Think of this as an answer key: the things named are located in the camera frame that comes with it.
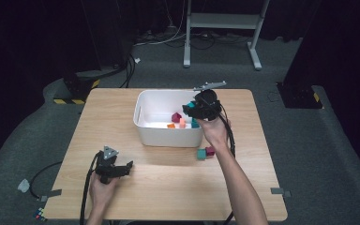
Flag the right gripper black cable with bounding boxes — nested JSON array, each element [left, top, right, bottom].
[[218, 106, 236, 225]]

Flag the person's right hand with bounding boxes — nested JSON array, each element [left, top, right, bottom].
[[196, 115, 233, 154]]

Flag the person's left hand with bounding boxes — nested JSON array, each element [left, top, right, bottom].
[[88, 172, 122, 212]]

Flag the black stand base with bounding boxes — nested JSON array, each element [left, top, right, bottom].
[[276, 82, 323, 110]]

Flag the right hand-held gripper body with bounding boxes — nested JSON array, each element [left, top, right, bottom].
[[192, 81, 228, 122]]

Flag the thin black floor cable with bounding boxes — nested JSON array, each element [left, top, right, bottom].
[[28, 160, 64, 200]]

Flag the black base with striped tape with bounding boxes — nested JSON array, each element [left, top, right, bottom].
[[53, 69, 101, 106]]

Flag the white plastic bin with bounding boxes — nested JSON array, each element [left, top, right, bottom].
[[133, 89, 208, 148]]

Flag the colourful puzzle cube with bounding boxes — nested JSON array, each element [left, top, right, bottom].
[[33, 207, 48, 222]]

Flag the white metal stand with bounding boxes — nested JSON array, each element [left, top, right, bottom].
[[183, 0, 270, 71]]

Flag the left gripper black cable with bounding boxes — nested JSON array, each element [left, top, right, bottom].
[[79, 151, 103, 225]]

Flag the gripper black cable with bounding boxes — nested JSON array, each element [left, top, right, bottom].
[[218, 106, 236, 225], [79, 151, 103, 225]]

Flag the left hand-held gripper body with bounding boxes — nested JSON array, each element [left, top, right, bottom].
[[94, 145, 120, 185]]

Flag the black floor cables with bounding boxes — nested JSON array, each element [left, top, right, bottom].
[[118, 54, 137, 89]]

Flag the grey tape strip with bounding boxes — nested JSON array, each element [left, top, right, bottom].
[[270, 187, 292, 199], [39, 188, 63, 203]]

